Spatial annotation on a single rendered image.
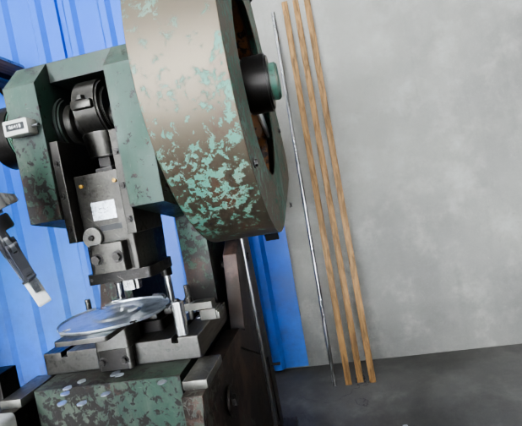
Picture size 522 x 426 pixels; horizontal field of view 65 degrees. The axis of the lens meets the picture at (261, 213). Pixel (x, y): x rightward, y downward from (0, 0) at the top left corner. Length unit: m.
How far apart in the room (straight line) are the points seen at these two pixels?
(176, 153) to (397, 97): 1.70
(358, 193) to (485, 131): 0.71
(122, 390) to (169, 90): 0.72
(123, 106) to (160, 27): 0.36
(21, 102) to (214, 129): 0.65
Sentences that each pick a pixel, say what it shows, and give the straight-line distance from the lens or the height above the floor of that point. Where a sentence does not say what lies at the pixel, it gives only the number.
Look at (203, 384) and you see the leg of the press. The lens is 1.01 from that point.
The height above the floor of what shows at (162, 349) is 0.68.
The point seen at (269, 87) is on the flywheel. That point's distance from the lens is 1.10.
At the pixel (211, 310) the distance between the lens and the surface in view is 1.20.
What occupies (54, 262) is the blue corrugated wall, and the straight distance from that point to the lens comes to 2.78.
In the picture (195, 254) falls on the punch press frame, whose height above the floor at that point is 0.87.
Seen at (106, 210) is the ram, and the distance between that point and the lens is 1.20.
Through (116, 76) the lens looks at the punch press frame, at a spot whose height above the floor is 1.39.
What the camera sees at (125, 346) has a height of 0.71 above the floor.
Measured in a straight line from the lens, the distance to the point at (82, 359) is 1.26.
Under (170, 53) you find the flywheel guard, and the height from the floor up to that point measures 1.31.
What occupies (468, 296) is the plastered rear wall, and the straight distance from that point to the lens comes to 2.50.
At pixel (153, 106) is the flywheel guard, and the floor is 1.23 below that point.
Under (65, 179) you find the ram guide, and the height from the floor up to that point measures 1.16.
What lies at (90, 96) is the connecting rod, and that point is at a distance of 1.24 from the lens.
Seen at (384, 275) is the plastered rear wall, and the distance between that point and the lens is 2.37.
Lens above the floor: 1.04
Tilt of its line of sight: 3 degrees down
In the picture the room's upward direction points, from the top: 10 degrees counter-clockwise
